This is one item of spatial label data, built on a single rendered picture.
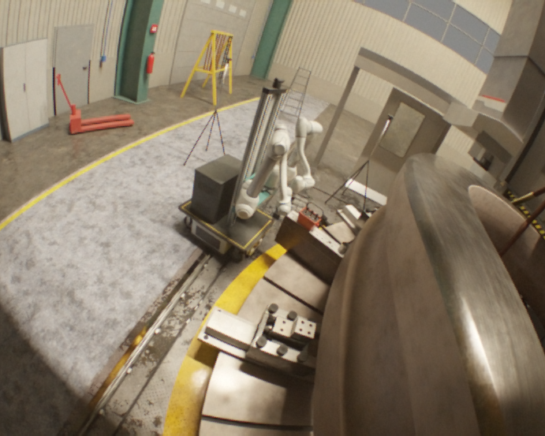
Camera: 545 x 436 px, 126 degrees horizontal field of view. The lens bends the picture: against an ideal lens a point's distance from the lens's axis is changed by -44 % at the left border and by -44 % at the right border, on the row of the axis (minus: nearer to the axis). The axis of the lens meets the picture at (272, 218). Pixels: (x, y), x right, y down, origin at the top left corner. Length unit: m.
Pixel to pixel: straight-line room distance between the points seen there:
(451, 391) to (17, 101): 6.29
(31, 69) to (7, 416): 5.36
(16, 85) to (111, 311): 4.71
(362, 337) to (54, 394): 2.25
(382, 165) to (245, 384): 4.55
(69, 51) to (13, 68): 1.70
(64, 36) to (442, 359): 7.07
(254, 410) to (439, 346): 1.38
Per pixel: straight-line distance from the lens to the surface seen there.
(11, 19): 6.30
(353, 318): 1.34
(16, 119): 5.96
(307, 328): 1.55
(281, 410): 1.91
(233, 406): 1.83
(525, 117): 4.57
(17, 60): 5.78
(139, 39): 7.32
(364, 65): 4.75
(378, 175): 5.30
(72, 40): 6.85
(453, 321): 0.74
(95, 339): 2.36
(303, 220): 2.36
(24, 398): 2.54
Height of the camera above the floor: 2.11
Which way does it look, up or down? 38 degrees down
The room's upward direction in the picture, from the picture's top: 22 degrees clockwise
